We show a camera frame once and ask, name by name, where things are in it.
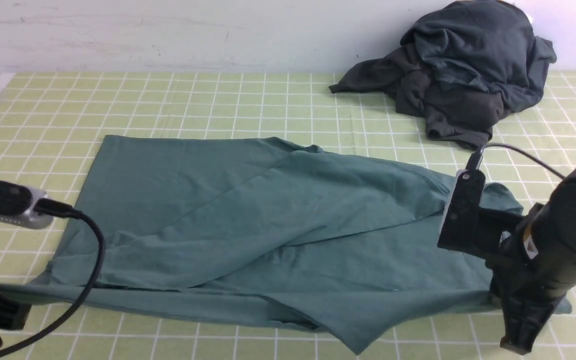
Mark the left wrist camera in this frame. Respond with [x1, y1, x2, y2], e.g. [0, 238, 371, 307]
[0, 180, 71, 230]

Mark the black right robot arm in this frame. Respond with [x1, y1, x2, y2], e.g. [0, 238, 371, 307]
[438, 143, 576, 355]

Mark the dark grey clothes pile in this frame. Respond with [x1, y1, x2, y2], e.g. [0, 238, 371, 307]
[329, 0, 557, 150]

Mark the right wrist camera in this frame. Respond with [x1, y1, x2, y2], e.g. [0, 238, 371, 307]
[439, 170, 486, 243]

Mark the black right camera cable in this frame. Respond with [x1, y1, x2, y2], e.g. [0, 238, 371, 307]
[465, 142, 566, 180]

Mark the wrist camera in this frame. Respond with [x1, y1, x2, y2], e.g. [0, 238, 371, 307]
[439, 170, 486, 243]
[0, 180, 71, 230]

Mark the green long-sleeved shirt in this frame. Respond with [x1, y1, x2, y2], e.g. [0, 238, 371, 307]
[0, 135, 573, 356]

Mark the black left camera cable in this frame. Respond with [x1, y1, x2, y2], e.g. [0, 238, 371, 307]
[0, 199, 107, 360]

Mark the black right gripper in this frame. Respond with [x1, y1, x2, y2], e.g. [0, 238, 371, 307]
[438, 172, 576, 356]

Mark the black camera cable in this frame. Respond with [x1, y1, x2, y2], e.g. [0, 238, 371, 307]
[465, 142, 566, 180]
[0, 199, 107, 360]

